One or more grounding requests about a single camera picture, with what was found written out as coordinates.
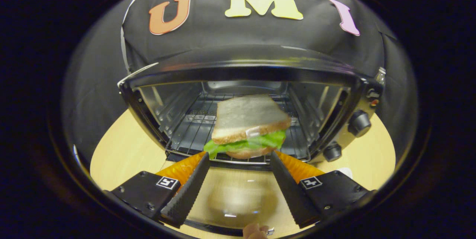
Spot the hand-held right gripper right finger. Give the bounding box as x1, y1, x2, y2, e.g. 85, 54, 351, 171
270, 151, 373, 230

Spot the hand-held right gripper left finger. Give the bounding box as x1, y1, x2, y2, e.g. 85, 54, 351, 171
110, 152, 211, 229

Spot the black electric oven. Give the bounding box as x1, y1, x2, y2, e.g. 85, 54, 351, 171
117, 44, 386, 233

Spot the lettuce sandwich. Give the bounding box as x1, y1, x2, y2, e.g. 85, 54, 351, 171
203, 94, 292, 160

